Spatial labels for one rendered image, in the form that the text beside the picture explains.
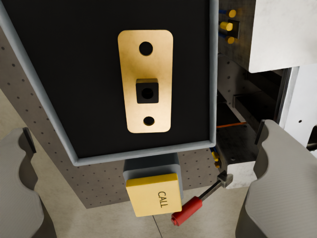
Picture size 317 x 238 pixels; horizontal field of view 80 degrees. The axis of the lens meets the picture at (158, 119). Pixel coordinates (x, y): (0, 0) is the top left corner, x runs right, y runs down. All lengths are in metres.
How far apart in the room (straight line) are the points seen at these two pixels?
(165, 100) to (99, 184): 0.83
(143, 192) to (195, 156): 0.63
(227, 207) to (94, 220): 1.54
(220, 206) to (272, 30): 2.35
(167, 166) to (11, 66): 0.62
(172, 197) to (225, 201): 2.21
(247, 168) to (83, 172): 0.70
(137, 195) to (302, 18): 0.25
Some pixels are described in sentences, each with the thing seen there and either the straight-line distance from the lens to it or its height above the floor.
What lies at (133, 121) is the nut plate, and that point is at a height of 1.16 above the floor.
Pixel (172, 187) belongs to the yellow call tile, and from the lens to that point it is 0.23.
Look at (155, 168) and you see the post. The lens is 0.24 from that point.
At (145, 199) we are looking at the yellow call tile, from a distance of 0.25.
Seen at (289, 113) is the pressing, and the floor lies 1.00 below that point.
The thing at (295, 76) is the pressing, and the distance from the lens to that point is 0.40.
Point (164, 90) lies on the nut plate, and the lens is 0.15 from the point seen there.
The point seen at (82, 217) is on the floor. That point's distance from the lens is 2.58.
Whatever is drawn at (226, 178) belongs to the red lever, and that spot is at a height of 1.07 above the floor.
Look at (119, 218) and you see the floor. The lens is 2.53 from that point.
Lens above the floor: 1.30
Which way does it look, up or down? 59 degrees down
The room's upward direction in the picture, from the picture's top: 175 degrees clockwise
